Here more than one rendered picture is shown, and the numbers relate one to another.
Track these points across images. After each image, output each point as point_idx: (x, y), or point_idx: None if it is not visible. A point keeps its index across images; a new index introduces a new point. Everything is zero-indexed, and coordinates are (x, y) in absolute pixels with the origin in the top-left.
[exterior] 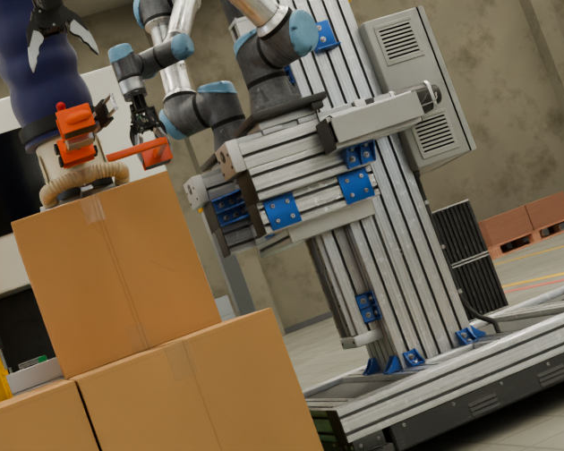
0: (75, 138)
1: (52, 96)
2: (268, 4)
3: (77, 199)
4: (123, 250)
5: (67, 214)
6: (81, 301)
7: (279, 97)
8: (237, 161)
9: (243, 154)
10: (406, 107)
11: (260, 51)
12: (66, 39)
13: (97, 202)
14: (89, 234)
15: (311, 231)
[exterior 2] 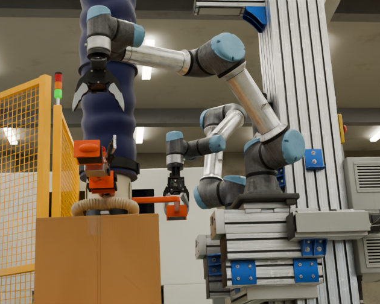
0: (91, 167)
1: (105, 145)
2: (272, 119)
3: None
4: (107, 261)
5: (76, 223)
6: (64, 289)
7: (265, 189)
8: (219, 225)
9: (226, 222)
10: (357, 221)
11: (259, 152)
12: (131, 112)
13: (100, 221)
14: (87, 242)
15: (265, 295)
